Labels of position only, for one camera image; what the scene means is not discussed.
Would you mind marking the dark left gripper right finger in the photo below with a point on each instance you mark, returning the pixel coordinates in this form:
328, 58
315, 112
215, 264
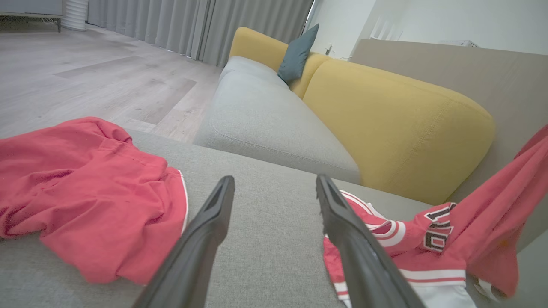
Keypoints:
359, 256

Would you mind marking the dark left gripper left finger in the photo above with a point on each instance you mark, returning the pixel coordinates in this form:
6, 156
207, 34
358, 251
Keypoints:
197, 248

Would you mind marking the red jersey with black number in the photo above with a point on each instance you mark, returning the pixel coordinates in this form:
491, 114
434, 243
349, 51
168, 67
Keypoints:
479, 231

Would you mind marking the red white-trimmed garment small logo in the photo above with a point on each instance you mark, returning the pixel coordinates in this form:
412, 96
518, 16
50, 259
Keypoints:
85, 192

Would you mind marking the large grey sofa chaise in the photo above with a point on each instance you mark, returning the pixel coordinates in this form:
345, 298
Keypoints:
274, 239

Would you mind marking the yellow sofa back cushion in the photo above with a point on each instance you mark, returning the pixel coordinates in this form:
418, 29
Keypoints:
257, 47
394, 132

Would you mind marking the grey sofa seat cushion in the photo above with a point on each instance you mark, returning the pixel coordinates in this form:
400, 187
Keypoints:
248, 66
265, 124

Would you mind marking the teal throw pillow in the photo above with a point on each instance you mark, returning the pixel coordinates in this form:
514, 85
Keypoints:
297, 57

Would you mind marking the grey pleated curtain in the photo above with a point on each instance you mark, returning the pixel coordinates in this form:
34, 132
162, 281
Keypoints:
192, 25

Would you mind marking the taupe upholstered panel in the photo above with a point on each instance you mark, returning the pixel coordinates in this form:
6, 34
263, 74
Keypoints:
492, 77

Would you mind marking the white flat device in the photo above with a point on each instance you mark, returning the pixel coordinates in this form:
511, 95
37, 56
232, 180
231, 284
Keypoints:
459, 43

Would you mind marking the white ribbed cylinder appliance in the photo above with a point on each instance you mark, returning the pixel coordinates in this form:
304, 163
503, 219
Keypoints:
75, 15

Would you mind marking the light grey low cabinet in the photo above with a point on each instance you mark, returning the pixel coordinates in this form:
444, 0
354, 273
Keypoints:
30, 8

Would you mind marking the white slatted wall fixture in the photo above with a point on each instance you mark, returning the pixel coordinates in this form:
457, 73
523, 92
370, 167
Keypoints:
385, 30

